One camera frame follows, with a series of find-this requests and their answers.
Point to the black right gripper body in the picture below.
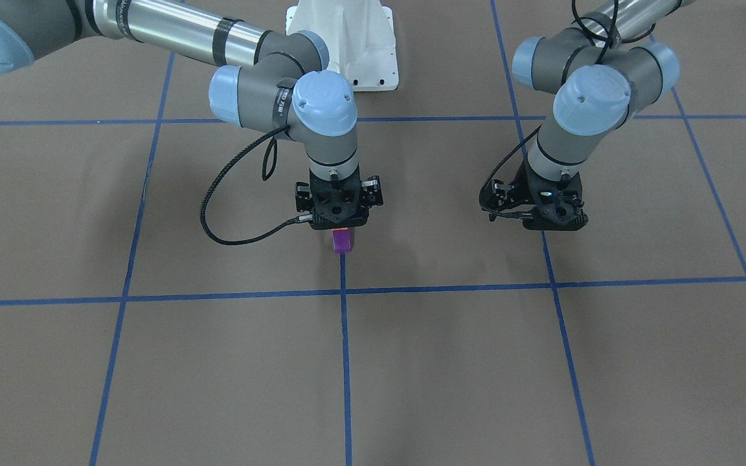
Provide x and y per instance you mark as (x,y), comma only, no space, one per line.
(302,196)

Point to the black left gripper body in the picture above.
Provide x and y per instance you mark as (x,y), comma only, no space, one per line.
(531,186)

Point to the purple trapezoid block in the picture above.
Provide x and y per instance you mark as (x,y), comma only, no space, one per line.
(342,242)

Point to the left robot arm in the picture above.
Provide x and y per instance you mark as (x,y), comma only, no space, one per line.
(600,77)

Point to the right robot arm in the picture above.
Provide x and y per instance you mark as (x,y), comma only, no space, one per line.
(95,67)

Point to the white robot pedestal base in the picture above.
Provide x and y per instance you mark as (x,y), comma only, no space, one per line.
(360,36)

